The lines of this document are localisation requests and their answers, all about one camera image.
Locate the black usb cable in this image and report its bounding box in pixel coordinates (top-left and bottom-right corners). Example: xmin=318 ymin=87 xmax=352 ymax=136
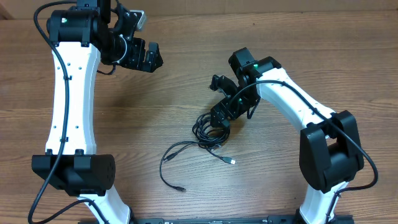
xmin=192 ymin=111 xmax=236 ymax=166

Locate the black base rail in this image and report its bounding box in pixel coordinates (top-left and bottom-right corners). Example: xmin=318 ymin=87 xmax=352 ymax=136
xmin=77 ymin=213 xmax=355 ymax=224

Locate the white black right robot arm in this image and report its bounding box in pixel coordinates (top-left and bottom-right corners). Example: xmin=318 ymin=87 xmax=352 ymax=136
xmin=210 ymin=48 xmax=364 ymax=223

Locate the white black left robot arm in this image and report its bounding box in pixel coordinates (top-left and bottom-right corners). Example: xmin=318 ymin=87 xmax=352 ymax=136
xmin=31 ymin=1 xmax=163 ymax=223

